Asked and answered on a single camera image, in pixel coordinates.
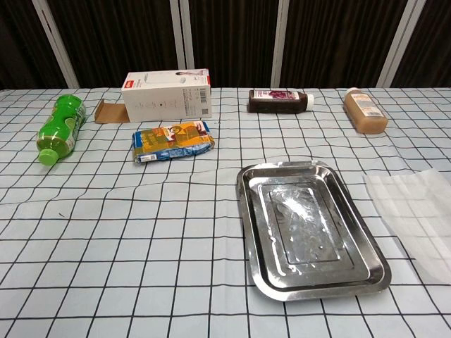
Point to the white translucent paper sheet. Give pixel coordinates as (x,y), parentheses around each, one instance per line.
(415,218)

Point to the stainless steel tray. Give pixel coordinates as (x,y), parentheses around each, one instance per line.
(303,229)

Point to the blue yellow snack packet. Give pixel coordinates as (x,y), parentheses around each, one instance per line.
(172,141)

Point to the dark purple juice bottle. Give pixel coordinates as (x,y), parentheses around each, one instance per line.
(276,101)

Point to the white cardboard product box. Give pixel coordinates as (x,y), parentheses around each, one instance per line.
(165,100)

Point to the checked light blue tablecloth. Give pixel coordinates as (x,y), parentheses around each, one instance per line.
(123,229)

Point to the light brown juice bottle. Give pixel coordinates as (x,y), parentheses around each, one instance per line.
(366,112)

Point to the green plastic drink bottle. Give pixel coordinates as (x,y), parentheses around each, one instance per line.
(58,132)

